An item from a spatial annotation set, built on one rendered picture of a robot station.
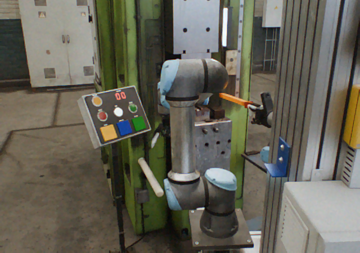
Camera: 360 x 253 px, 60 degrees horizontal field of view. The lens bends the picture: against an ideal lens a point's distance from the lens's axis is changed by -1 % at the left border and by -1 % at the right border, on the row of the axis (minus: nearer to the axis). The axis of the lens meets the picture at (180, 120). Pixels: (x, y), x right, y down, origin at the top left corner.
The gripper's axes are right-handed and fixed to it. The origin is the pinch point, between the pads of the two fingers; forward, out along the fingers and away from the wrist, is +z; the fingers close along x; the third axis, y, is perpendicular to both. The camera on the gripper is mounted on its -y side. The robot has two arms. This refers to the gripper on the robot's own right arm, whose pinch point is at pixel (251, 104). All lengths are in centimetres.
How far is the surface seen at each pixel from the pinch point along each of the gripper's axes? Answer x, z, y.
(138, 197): -56, 52, 73
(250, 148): 110, 170, 110
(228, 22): 13, 51, -42
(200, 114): -11.6, 42.0, 15.8
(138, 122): -57, 26, 10
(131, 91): -57, 36, -6
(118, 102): -66, 29, -2
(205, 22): -8, 40, -43
